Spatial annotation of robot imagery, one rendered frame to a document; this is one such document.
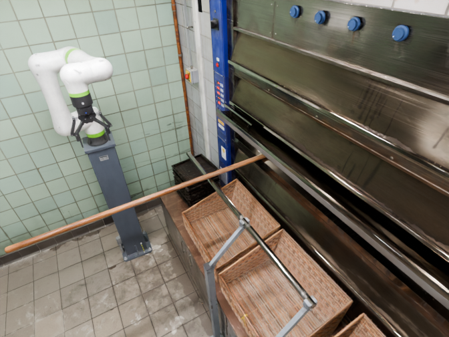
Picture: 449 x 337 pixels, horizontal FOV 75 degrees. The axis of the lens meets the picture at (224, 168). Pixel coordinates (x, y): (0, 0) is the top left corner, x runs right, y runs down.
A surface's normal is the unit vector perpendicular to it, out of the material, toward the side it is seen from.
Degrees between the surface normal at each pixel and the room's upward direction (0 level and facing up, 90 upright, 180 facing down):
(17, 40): 90
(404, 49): 90
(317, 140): 70
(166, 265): 0
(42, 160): 90
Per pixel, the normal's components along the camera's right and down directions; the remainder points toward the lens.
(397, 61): -0.88, 0.32
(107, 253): -0.04, -0.79
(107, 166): 0.43, 0.54
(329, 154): -0.83, 0.03
